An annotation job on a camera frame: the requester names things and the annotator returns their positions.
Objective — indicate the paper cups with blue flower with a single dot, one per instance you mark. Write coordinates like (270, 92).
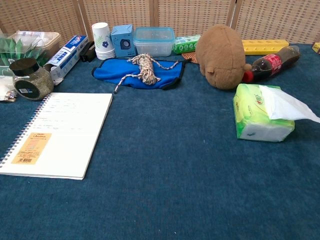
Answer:
(102, 37)

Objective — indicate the clear container with blue lid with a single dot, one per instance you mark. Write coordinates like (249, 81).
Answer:
(153, 42)

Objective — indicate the yellow plastic block tray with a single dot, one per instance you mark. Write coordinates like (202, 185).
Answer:
(262, 46)

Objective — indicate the woven bamboo folding screen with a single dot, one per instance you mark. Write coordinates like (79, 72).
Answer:
(190, 15)

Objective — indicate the blue cloth with black trim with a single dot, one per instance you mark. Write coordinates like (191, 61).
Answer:
(112, 72)

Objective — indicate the brown plush toy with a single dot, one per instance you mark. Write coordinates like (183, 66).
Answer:
(220, 55)

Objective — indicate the white tissue sheet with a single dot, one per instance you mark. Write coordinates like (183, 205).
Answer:
(285, 105)

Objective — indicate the glass jar with black lid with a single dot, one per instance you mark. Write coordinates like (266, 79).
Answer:
(37, 82)

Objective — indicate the dark blue carpet table cover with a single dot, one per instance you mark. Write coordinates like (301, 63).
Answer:
(162, 162)

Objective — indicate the green soft tissue pack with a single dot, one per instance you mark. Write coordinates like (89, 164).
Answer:
(252, 117)

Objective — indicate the blue white toothpaste box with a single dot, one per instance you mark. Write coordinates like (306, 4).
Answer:
(65, 57)

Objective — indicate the orange woven coaster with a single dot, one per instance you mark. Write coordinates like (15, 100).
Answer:
(189, 57)

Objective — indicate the small shiny wrapped candy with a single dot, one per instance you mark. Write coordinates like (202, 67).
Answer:
(10, 96)

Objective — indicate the yellow red printed box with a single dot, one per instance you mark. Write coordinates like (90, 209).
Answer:
(316, 47)

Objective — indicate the beige lidded food container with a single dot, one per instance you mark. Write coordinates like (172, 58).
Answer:
(48, 41)

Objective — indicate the cola bottle with red label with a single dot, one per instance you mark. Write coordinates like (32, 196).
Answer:
(270, 63)

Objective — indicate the white plastic bag with label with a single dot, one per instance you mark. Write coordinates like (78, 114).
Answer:
(3, 86)

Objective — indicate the clear box of green packets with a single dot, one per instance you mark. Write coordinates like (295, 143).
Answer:
(15, 47)

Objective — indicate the light blue speaker box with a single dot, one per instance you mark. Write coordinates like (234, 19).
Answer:
(122, 37)

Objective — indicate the white spiral notebook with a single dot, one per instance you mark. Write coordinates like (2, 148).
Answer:
(70, 130)

